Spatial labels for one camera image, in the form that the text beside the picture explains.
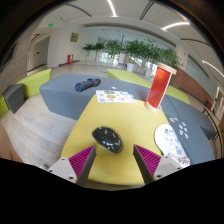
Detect printed sticker sheet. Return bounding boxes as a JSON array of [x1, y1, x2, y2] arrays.
[[95, 89, 137, 104]]

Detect group of potted green plants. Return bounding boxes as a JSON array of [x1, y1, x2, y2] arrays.
[[81, 38, 181, 78]]

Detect white round printed mouse pad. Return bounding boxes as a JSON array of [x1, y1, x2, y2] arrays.
[[153, 123, 192, 168]]

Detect black computer mouse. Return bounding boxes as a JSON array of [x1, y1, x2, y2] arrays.
[[91, 126, 125, 155]]

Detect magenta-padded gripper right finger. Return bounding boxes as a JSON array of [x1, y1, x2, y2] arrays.
[[132, 143, 184, 186]]

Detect gold wall plaque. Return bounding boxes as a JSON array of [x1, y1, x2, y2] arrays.
[[69, 31, 80, 43]]

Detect lime green upholstered bench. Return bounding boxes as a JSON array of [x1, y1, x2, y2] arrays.
[[106, 68, 191, 105]]

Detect dark blue folded umbrella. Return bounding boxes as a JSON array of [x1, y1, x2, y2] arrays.
[[74, 77, 102, 93]]

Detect grey modular upholstered bench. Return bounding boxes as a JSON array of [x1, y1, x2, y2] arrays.
[[38, 72, 218, 165]]

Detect scattered small stickers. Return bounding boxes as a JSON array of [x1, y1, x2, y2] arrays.
[[169, 116, 190, 140]]

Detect grey upholstered seat block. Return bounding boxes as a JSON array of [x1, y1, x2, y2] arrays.
[[2, 83, 26, 115]]

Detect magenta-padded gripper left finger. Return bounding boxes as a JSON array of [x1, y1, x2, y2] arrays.
[[45, 144, 98, 188]]

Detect lime green sofa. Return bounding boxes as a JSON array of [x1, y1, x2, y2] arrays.
[[0, 68, 53, 118]]

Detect wooden railing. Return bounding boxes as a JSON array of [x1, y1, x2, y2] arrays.
[[202, 105, 224, 158]]

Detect curved ceiling light strips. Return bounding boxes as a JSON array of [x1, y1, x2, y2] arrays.
[[106, 0, 224, 78]]

